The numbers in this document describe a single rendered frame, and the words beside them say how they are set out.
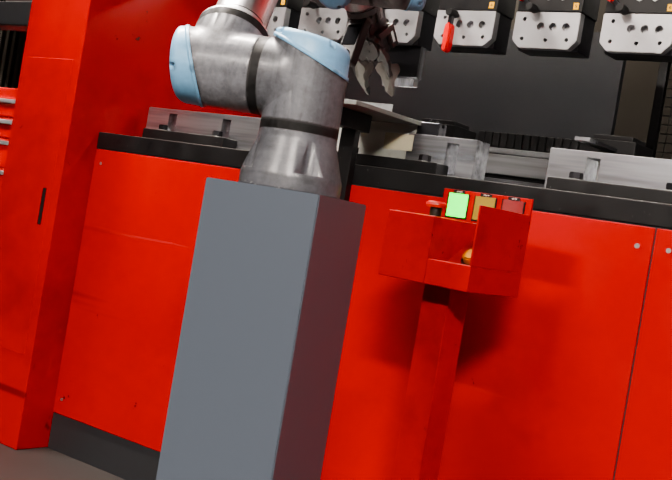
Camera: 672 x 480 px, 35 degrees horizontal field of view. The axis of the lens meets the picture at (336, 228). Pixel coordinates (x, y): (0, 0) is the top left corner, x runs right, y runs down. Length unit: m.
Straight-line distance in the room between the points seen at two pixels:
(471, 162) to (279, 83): 0.91
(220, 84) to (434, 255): 0.55
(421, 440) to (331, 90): 0.71
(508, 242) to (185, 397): 0.67
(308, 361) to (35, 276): 1.54
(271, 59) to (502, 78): 1.51
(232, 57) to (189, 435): 0.54
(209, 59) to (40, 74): 1.52
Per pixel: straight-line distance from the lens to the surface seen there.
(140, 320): 2.77
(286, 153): 1.49
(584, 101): 2.85
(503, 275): 1.89
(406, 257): 1.89
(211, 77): 1.55
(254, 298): 1.47
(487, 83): 2.98
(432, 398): 1.91
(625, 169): 2.20
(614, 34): 2.25
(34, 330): 2.93
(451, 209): 2.03
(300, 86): 1.51
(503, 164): 2.60
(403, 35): 2.49
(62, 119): 2.92
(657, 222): 2.04
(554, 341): 2.10
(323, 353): 1.54
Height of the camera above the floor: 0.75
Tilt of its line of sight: level
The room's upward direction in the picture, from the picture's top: 10 degrees clockwise
